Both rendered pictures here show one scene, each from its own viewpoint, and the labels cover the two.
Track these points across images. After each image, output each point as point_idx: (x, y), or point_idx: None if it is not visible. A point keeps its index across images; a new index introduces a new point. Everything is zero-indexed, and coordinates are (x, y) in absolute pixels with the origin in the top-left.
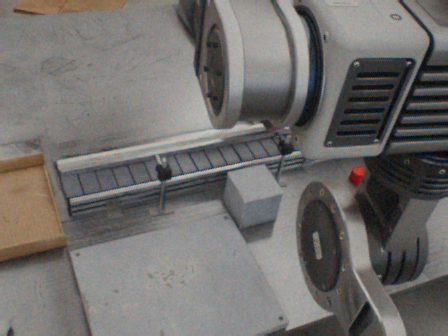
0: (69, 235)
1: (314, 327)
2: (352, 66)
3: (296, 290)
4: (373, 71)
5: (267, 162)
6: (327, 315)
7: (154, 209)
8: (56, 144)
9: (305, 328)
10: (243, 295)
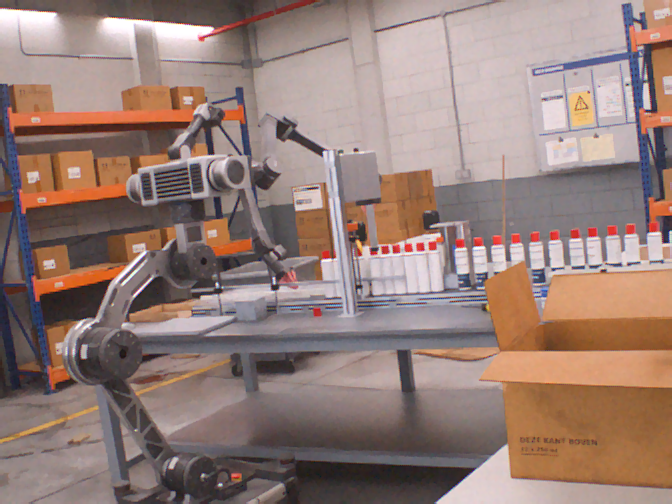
0: None
1: (366, 503)
2: (140, 175)
3: (221, 331)
4: (144, 176)
5: (279, 304)
6: (217, 335)
7: None
8: None
9: (359, 502)
10: (199, 326)
